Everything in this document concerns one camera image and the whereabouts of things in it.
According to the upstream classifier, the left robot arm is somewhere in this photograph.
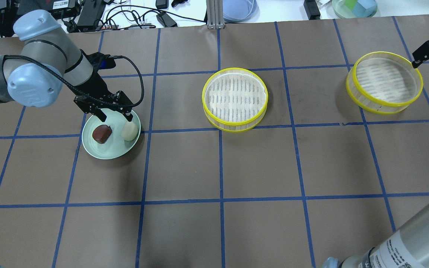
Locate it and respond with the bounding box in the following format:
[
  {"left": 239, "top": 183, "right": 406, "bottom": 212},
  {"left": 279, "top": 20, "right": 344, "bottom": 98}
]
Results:
[{"left": 0, "top": 10, "right": 139, "bottom": 122}]

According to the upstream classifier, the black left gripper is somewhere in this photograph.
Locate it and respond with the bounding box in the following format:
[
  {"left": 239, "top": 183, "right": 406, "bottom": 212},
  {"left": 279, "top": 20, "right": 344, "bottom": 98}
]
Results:
[{"left": 75, "top": 52, "right": 133, "bottom": 122}]

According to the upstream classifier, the aluminium frame post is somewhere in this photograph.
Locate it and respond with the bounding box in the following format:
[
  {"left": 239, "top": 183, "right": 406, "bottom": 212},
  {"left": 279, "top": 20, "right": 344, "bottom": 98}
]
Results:
[{"left": 206, "top": 0, "right": 225, "bottom": 29}]

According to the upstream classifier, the dark red bun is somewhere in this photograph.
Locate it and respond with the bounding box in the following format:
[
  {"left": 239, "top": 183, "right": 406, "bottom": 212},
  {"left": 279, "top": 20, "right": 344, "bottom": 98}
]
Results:
[{"left": 92, "top": 124, "right": 112, "bottom": 144}]

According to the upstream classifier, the green bowl with sponges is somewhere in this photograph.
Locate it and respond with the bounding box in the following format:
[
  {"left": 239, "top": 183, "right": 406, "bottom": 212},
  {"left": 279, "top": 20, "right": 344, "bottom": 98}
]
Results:
[{"left": 332, "top": 0, "right": 378, "bottom": 19}]

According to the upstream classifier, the blue plate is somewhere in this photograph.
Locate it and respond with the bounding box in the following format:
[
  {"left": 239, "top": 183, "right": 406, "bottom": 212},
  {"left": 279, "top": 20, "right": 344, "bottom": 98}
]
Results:
[{"left": 222, "top": 0, "right": 258, "bottom": 23}]

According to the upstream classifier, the yellow steamer basket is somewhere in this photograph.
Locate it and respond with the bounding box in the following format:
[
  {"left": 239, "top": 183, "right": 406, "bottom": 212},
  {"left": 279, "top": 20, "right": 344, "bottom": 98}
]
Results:
[
  {"left": 345, "top": 51, "right": 424, "bottom": 115},
  {"left": 201, "top": 67, "right": 269, "bottom": 133}
]

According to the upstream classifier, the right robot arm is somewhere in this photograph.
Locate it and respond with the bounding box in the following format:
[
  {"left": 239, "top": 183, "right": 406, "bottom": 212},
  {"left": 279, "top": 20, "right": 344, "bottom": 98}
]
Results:
[{"left": 323, "top": 40, "right": 429, "bottom": 268}]

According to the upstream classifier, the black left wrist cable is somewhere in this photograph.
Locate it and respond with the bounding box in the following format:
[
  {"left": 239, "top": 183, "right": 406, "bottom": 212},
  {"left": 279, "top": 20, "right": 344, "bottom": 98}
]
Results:
[{"left": 0, "top": 55, "right": 145, "bottom": 109}]

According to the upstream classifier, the light green plate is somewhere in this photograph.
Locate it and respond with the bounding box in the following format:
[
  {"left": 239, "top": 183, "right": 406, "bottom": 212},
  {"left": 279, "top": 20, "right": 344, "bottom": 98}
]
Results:
[{"left": 82, "top": 108, "right": 141, "bottom": 160}]

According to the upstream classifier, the black power adapter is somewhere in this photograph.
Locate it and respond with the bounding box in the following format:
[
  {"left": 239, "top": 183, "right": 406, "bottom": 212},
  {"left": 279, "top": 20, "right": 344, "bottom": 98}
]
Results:
[{"left": 156, "top": 12, "right": 178, "bottom": 28}]

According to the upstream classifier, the white steamed bun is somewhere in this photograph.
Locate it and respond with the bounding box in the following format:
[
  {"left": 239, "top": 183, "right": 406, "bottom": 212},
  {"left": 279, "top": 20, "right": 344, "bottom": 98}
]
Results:
[{"left": 121, "top": 121, "right": 139, "bottom": 142}]

